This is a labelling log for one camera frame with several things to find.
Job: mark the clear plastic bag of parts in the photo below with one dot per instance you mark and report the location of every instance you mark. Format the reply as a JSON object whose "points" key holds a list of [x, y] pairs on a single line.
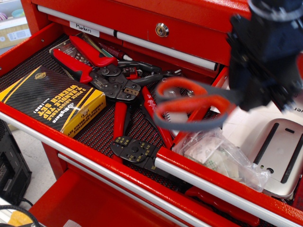
{"points": [[212, 150]]}

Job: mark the yellow black tap wrench box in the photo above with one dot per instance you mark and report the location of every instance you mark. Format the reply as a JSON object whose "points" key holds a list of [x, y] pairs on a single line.
{"points": [[58, 101]]}

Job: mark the large open red drawer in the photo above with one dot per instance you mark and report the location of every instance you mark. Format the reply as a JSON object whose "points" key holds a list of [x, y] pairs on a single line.
{"points": [[64, 155]]}

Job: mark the small open red drawer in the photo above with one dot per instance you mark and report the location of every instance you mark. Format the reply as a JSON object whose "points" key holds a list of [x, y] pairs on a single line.
{"points": [[277, 211]]}

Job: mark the red lower drawer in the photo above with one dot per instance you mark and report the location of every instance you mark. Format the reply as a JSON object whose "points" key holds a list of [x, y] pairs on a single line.
{"points": [[76, 196]]}

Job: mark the red tool chest cabinet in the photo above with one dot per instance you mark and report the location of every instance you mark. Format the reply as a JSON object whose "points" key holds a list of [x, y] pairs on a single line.
{"points": [[193, 32]]}

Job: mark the white cabinet manual paper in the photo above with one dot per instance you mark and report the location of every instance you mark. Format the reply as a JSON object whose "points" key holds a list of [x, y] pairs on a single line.
{"points": [[243, 128]]}

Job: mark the silver cabinet lock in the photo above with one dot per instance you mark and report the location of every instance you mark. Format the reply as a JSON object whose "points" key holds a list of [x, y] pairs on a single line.
{"points": [[162, 30]]}

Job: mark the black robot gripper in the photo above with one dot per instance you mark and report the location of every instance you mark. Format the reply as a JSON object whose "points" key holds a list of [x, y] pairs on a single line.
{"points": [[263, 57]]}

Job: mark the silver wireless mouse upside down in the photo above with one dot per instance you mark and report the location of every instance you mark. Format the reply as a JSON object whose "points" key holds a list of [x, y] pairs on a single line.
{"points": [[279, 149]]}

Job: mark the grey black pliers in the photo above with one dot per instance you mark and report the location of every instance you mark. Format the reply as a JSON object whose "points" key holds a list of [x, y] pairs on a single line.
{"points": [[144, 73]]}

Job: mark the black device on floor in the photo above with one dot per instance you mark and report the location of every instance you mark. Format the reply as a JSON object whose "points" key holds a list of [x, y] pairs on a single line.
{"points": [[15, 175]]}

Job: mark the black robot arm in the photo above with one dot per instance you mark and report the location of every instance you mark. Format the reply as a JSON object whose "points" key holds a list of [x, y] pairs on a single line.
{"points": [[264, 52]]}

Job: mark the red marker pen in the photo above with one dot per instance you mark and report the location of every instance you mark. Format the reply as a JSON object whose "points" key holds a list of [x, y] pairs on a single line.
{"points": [[115, 52]]}

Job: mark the red handled wire crimper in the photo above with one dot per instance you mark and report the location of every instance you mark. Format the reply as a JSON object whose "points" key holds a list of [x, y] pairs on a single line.
{"points": [[136, 138]]}

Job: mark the red black ratchet crimping tool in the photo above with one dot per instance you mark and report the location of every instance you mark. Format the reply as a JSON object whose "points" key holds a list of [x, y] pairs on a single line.
{"points": [[103, 75]]}

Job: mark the black red drawer liner mat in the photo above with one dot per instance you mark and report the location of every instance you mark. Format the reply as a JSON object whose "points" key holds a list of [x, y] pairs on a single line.
{"points": [[97, 136]]}

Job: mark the socket bit set package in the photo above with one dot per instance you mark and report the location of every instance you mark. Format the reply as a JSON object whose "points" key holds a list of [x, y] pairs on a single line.
{"points": [[68, 48]]}

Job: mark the orange grey handled scissors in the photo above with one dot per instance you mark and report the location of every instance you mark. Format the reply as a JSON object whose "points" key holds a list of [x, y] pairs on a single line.
{"points": [[204, 97]]}

